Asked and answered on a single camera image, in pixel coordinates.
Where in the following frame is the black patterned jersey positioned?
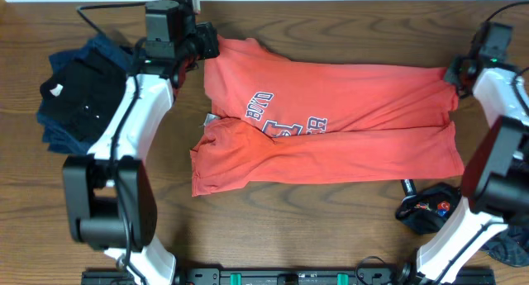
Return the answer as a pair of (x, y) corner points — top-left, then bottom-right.
(395, 179), (528, 268)

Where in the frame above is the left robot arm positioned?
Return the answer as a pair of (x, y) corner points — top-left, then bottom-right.
(63, 0), (219, 284)

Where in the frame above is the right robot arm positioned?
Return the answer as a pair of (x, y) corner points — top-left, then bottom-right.
(400, 20), (528, 284)

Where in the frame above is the red soccer t-shirt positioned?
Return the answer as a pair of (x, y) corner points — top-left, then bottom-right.
(190, 38), (464, 196)

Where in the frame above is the black folded polo shirt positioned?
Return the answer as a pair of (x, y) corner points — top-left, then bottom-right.
(39, 50), (126, 142)

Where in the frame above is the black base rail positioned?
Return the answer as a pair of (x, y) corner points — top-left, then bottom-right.
(80, 264), (496, 285)

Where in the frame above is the navy folded shirt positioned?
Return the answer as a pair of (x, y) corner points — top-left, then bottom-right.
(36, 35), (135, 154)

